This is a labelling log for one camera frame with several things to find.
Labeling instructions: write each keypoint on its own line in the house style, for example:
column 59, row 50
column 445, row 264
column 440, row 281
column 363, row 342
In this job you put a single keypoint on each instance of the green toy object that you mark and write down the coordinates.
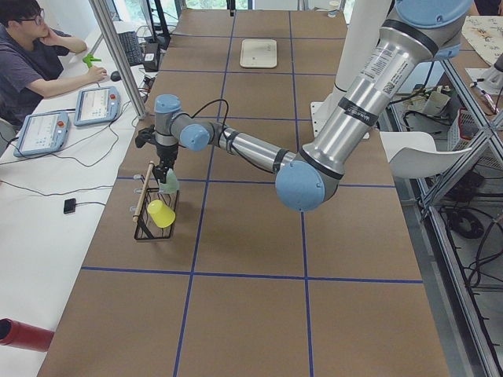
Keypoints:
column 89, row 59

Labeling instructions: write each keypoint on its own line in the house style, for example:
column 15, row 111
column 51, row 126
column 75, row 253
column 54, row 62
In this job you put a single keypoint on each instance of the computer mouse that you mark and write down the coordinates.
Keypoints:
column 115, row 76

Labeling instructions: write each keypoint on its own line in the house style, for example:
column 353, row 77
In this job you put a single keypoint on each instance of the yellow cup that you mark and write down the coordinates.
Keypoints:
column 162, row 215

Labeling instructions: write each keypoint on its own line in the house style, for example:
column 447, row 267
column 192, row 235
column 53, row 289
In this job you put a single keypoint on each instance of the small black device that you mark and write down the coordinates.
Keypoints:
column 69, row 206

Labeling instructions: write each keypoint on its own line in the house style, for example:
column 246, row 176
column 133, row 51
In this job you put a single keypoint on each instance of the pale green cup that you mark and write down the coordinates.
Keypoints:
column 171, row 186

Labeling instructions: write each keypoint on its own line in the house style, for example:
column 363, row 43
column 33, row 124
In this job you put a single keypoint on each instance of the teach pendant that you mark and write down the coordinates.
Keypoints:
column 42, row 133
column 96, row 106

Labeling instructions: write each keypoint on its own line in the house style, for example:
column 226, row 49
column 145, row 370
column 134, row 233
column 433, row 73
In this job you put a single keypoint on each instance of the red cylinder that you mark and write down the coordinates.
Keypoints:
column 25, row 336

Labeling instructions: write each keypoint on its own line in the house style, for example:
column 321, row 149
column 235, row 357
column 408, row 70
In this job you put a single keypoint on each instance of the aluminium frame post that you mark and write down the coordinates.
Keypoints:
column 109, row 33

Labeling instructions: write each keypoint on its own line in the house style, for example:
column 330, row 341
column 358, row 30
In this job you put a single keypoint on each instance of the black wire cup rack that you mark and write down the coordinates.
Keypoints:
column 145, row 228

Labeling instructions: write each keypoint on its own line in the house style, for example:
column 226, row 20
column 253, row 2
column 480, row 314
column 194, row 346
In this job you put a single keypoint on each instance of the white chair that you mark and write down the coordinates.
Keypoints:
column 414, row 154

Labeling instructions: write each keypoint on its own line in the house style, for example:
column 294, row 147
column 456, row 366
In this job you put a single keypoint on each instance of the cream rabbit tray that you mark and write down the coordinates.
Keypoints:
column 258, row 53

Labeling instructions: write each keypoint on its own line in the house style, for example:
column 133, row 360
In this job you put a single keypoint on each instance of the far teach pendant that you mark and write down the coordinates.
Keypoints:
column 96, row 106

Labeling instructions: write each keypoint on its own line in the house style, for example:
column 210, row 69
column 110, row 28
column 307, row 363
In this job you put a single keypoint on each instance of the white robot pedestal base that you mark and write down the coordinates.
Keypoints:
column 361, row 39

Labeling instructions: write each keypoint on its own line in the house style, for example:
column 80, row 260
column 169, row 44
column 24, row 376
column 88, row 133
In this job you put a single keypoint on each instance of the black box on desk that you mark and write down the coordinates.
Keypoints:
column 151, row 57

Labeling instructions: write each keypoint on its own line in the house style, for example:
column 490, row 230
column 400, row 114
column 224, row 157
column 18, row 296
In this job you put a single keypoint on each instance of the seated person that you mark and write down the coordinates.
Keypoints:
column 30, row 61

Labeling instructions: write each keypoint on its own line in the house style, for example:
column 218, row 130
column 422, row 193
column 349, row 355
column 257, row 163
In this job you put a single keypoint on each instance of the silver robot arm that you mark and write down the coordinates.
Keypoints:
column 385, row 41

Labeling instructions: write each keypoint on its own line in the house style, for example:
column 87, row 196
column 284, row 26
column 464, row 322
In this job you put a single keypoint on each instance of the black keyboard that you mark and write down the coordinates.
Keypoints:
column 131, row 47

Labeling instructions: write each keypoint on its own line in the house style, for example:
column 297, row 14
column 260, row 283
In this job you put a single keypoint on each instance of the near teach pendant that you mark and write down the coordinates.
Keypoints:
column 42, row 133

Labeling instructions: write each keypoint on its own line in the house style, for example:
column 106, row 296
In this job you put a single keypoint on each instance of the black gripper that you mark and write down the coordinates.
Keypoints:
column 167, row 154

